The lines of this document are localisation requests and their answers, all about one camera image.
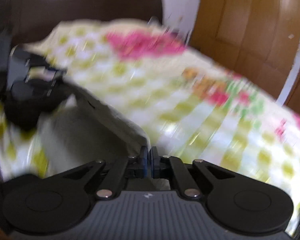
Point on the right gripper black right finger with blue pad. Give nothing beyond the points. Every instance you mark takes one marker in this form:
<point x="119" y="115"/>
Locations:
<point x="234" y="201"/>

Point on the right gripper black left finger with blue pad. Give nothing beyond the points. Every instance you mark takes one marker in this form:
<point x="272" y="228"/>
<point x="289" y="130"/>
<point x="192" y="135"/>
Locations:
<point x="57" y="203"/>

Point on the light grey pants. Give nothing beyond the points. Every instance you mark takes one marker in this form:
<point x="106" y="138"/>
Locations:
<point x="87" y="129"/>

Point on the dark brown headboard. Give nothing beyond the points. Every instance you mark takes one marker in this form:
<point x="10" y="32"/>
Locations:
<point x="32" y="20"/>

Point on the checkered floral bed quilt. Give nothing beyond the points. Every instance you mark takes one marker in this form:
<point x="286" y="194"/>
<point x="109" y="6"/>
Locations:
<point x="189" y="106"/>

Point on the brown wooden wardrobe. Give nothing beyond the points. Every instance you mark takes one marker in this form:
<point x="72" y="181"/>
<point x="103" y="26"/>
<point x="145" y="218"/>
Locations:
<point x="258" y="39"/>

